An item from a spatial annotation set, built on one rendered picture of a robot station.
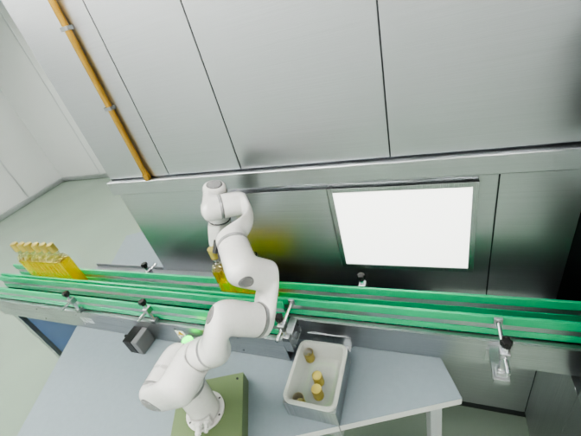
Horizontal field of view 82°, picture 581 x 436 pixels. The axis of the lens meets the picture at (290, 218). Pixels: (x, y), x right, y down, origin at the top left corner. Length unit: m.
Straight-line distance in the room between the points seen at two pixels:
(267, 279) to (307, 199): 0.38
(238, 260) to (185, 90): 0.60
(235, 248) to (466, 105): 0.67
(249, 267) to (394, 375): 0.68
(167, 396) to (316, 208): 0.68
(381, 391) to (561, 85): 0.97
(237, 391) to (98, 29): 1.23
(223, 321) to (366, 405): 0.62
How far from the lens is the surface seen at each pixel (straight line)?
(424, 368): 1.29
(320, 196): 1.10
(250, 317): 0.82
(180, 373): 0.92
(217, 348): 0.81
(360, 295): 1.25
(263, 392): 1.33
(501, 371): 1.16
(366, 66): 0.95
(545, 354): 1.27
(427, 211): 1.09
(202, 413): 1.21
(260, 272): 0.83
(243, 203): 0.99
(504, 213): 1.15
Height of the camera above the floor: 1.85
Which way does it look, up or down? 33 degrees down
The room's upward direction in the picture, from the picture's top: 17 degrees counter-clockwise
